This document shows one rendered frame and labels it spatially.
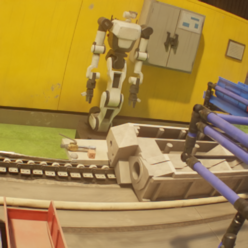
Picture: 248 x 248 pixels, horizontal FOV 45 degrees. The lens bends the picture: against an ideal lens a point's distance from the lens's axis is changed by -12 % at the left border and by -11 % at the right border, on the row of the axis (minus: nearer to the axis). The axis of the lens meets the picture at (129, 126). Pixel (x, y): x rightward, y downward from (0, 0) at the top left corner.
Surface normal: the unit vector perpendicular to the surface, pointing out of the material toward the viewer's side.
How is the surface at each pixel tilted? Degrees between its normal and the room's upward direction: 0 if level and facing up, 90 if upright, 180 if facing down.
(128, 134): 30
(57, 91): 90
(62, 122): 90
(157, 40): 90
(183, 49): 90
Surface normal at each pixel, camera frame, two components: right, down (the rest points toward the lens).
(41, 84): 0.33, 0.44
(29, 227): 0.36, -0.58
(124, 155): 0.24, 0.69
